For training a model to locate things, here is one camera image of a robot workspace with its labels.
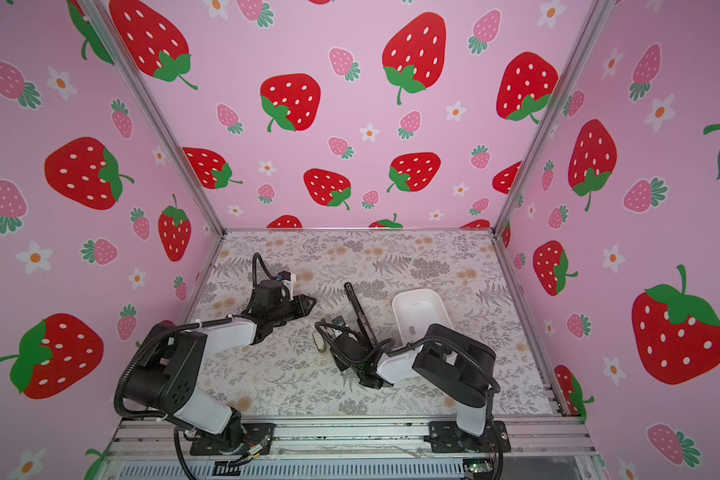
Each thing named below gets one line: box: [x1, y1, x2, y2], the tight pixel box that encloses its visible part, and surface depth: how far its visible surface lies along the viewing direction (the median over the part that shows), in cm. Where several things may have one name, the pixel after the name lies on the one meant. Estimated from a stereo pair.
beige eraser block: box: [312, 332, 327, 353], surface depth 90 cm
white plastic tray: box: [392, 289, 453, 346], surface depth 97 cm
